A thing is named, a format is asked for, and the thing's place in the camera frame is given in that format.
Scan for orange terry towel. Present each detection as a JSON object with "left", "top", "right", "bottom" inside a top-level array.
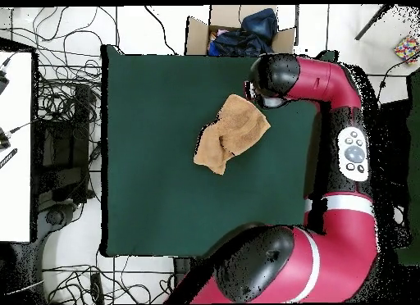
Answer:
[{"left": 192, "top": 93, "right": 272, "bottom": 175}]

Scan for tangled black cables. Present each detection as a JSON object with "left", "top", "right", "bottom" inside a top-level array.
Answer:
[
  {"left": 0, "top": 6, "right": 121, "bottom": 129},
  {"left": 373, "top": 52, "right": 420, "bottom": 106}
]

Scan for white desk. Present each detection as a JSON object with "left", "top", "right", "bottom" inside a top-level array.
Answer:
[{"left": 0, "top": 50, "right": 34, "bottom": 244}]

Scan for black equipment stand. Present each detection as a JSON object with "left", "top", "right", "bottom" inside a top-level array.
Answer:
[
  {"left": 373, "top": 99, "right": 413, "bottom": 194},
  {"left": 32, "top": 83, "right": 96, "bottom": 207}
]

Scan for black power strip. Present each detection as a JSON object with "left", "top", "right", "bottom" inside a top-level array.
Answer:
[{"left": 89, "top": 272, "right": 105, "bottom": 304}]

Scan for green covered side table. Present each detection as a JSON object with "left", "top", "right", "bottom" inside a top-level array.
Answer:
[{"left": 396, "top": 68, "right": 420, "bottom": 266}]

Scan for dark blue clothing pile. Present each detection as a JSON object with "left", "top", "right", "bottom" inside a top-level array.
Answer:
[{"left": 207, "top": 7, "right": 279, "bottom": 57}]

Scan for multicoloured patterned bundle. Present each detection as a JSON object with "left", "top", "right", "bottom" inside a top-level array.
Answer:
[{"left": 393, "top": 34, "right": 420, "bottom": 66}]

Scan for brown cardboard box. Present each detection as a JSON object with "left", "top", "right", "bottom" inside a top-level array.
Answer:
[{"left": 185, "top": 4, "right": 297, "bottom": 57}]

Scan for dark green table cloth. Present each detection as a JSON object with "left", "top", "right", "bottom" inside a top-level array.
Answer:
[{"left": 100, "top": 43, "right": 339, "bottom": 258}]

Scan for long black cable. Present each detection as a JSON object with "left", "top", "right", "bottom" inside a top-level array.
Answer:
[{"left": 144, "top": 5, "right": 179, "bottom": 56}]

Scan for dark metal bar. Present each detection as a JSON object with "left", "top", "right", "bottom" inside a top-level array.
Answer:
[{"left": 354, "top": 4, "right": 393, "bottom": 41}]

